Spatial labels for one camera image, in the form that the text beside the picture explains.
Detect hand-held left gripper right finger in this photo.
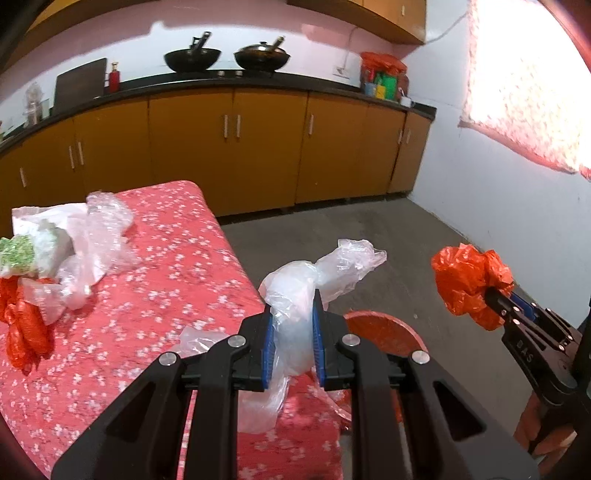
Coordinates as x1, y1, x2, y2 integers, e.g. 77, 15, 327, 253
311, 289, 541, 480

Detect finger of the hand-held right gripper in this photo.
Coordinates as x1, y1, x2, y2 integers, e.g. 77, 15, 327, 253
484, 286, 580, 409
509, 294, 581, 347

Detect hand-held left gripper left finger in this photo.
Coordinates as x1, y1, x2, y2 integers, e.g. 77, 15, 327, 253
51, 307, 274, 480

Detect clear plastic bag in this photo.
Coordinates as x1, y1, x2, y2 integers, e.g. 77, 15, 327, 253
236, 239, 387, 435
58, 190, 139, 310

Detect red plastic basin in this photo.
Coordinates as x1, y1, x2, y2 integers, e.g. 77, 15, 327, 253
323, 311, 429, 432

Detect white plastic bag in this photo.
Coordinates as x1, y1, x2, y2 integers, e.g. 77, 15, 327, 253
10, 203, 95, 324

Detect orange object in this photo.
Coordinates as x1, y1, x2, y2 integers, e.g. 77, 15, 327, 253
513, 394, 578, 464

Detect small clear plastic wrapper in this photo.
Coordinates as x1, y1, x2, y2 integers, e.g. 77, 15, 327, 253
177, 325, 234, 361

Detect red floral tablecloth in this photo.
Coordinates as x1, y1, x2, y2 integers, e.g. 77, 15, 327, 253
0, 180, 345, 480

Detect crumpled clear plastic bag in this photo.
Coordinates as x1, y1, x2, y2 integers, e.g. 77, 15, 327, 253
58, 190, 139, 310

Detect orange kitchen base cabinets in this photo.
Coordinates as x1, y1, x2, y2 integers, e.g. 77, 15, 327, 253
0, 76, 437, 241

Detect pink floral window curtain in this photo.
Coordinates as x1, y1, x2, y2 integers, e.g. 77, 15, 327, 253
458, 0, 591, 182

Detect orange red plastic bag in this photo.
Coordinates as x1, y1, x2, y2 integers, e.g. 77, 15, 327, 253
0, 276, 57, 376

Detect green plastic containers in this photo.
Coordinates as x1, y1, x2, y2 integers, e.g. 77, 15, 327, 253
362, 69, 409, 101

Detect green white packet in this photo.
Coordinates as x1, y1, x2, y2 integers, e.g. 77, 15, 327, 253
0, 234, 37, 279

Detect red bag on containers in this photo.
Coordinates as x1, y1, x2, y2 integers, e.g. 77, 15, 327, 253
359, 51, 408, 78

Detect black wok with lid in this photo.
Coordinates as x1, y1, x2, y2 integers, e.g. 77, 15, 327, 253
233, 36, 291, 72

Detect dark cutting board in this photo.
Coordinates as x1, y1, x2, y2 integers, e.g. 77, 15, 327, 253
52, 58, 108, 112

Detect glass jar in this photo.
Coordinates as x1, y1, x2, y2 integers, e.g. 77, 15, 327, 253
23, 82, 51, 126

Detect white wall cable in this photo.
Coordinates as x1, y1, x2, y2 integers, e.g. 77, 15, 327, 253
341, 25, 365, 69

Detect orange wall cabinet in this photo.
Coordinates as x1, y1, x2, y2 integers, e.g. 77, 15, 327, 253
25, 0, 118, 35
286, 0, 428, 46

